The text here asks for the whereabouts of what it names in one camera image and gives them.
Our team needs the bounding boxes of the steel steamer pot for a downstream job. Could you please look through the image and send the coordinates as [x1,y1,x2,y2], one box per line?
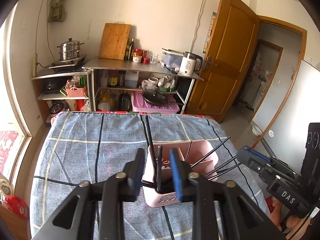
[57,38,85,61]

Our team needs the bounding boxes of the red printed paper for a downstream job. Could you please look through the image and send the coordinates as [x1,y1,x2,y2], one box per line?
[0,130,20,173]

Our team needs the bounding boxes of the pink chopstick basket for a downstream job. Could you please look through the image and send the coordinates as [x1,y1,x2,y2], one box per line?
[142,140,220,208]

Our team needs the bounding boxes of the white wall cable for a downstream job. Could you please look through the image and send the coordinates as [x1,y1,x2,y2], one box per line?
[191,0,209,53]

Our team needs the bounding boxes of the hanging green cloth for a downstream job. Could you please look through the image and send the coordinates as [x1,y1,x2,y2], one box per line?
[47,0,68,23]

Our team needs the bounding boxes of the blue checked blanket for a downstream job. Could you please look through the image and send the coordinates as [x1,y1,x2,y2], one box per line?
[30,111,272,240]

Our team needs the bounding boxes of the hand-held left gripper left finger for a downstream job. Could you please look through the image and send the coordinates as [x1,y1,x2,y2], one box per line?
[32,148,146,240]

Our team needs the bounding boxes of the thin wall cord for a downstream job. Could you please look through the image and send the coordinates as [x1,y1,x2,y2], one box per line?
[35,0,56,68]

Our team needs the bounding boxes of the black induction cooker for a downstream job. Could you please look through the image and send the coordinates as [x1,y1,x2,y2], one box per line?
[48,55,87,70]

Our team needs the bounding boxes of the bamboo cutting board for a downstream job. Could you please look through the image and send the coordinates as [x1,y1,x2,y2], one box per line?
[98,23,132,61]

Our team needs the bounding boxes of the white electric kettle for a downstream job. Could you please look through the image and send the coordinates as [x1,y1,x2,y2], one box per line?
[179,52,203,77]

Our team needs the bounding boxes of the yellow cooking oil bottle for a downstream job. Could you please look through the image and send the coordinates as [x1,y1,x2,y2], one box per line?
[99,89,116,111]

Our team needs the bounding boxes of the wall calendar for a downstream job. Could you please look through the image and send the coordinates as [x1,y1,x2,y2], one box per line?
[203,11,217,54]

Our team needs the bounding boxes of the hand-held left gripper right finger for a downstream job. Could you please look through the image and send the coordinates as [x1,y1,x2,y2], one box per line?
[169,148,285,240]

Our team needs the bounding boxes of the person's right hand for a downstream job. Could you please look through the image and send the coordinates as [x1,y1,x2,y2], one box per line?
[271,196,310,233]

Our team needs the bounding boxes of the green white package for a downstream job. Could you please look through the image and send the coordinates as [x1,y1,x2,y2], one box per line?
[0,177,13,196]

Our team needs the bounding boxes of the soy sauce bottle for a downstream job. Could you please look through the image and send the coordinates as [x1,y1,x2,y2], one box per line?
[108,70,119,88]

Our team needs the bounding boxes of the dark cooking oil bottle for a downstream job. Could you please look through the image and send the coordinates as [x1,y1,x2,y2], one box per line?
[118,91,132,112]

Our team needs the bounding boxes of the crumpled plastic bags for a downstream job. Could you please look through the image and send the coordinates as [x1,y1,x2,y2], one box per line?
[141,76,177,90]

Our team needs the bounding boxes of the steel rice cooker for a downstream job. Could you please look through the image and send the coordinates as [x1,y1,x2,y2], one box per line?
[48,101,66,117]

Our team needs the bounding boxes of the white plastic jug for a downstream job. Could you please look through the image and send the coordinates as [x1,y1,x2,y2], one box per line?
[124,70,140,88]

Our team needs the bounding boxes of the metal chopstick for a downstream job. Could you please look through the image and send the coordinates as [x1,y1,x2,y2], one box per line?
[185,140,193,161]

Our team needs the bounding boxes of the red plastic bag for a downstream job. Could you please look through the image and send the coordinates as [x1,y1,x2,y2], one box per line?
[74,99,87,112]

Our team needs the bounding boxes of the metal door handle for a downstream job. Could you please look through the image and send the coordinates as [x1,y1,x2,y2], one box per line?
[203,56,217,71]

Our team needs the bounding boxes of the black frying pan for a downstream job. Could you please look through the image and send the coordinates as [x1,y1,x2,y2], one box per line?
[142,89,184,106]

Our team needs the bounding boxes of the steel side shelf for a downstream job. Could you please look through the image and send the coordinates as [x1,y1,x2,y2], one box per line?
[30,69,92,127]

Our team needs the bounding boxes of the white refrigerator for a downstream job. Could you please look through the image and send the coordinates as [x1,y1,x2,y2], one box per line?
[251,59,320,172]

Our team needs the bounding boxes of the water filter pitcher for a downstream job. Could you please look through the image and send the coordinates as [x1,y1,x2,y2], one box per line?
[161,48,185,68]

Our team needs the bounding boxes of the pink storage box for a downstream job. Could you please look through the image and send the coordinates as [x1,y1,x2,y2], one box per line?
[131,91,180,115]

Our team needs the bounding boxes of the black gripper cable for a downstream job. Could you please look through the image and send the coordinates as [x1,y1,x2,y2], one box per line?
[284,205,320,240]

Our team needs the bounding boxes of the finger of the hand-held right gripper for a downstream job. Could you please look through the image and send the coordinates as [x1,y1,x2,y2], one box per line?
[243,146,301,177]
[236,149,279,180]

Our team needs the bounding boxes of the metal kitchen shelf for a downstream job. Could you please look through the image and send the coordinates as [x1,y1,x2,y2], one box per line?
[84,57,204,115]

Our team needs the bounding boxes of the black handled knife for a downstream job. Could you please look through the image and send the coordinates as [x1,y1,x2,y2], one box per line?
[163,64,178,75]

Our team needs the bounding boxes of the wooden door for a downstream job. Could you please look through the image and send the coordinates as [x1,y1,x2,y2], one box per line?
[186,0,261,124]

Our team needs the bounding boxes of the pink woven basket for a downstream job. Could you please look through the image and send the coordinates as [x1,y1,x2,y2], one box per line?
[65,79,88,98]

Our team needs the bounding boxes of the red snack bag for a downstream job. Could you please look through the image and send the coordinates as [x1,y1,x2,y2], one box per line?
[4,195,30,220]

